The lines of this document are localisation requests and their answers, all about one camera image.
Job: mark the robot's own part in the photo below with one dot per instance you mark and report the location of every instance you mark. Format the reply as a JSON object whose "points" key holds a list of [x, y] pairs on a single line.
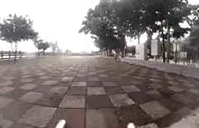
{"points": [[60, 124], [131, 125]]}

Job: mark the checkered paved path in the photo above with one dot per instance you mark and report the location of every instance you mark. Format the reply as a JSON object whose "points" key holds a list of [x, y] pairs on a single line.
{"points": [[87, 83]]}

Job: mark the pale stone kerb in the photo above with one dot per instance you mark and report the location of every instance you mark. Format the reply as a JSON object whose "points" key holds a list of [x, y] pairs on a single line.
{"points": [[198, 116], [173, 68]]}

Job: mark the wooden fence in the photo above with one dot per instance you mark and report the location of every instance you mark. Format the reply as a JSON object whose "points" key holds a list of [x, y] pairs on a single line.
{"points": [[2, 54]]}

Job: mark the row of trees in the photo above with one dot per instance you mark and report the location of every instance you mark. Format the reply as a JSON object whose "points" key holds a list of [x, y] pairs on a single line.
{"points": [[113, 23]]}

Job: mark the small tree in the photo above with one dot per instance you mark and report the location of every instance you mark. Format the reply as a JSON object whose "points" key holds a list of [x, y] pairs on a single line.
{"points": [[42, 45]]}

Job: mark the pale building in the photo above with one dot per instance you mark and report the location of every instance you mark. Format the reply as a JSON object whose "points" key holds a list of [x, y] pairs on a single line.
{"points": [[141, 50]]}

